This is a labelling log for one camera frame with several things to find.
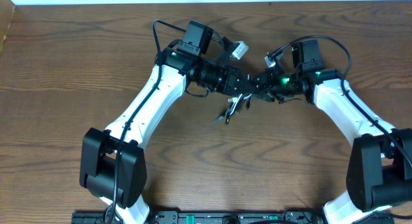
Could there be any white usb cable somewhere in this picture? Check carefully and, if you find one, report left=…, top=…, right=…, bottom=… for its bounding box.
left=227, top=93, right=252, bottom=115

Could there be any black usb cable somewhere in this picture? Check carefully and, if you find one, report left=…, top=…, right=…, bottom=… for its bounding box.
left=212, top=95, right=252, bottom=126

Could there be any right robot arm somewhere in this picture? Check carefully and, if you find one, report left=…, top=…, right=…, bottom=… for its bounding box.
left=254, top=36, right=411, bottom=223

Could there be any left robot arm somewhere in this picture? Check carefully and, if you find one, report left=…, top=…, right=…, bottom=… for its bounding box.
left=79, top=21, right=252, bottom=223

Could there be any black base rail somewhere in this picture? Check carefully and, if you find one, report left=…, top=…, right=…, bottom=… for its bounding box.
left=71, top=209, right=395, bottom=224

